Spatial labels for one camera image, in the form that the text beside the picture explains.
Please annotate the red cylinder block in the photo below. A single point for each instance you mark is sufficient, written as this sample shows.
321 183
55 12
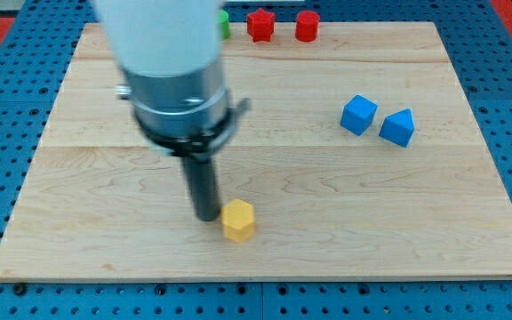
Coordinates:
307 25

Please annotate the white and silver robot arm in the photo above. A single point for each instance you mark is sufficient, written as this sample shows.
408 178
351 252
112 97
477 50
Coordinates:
169 52

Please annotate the red star block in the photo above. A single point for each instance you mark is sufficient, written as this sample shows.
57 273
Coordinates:
260 25

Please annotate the yellow hexagon block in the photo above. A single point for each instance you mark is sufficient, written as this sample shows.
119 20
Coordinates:
238 220

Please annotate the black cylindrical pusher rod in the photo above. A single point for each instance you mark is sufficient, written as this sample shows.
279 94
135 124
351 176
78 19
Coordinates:
203 187

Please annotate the blue pentagon block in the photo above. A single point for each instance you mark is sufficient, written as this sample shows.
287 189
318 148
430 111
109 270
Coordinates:
398 128

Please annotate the green block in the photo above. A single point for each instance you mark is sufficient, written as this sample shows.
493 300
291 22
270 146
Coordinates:
223 19

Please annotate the blue cube block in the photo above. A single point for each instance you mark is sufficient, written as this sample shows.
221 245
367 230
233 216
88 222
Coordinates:
357 115

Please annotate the light wooden board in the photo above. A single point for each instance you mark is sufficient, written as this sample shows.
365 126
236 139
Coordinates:
98 205

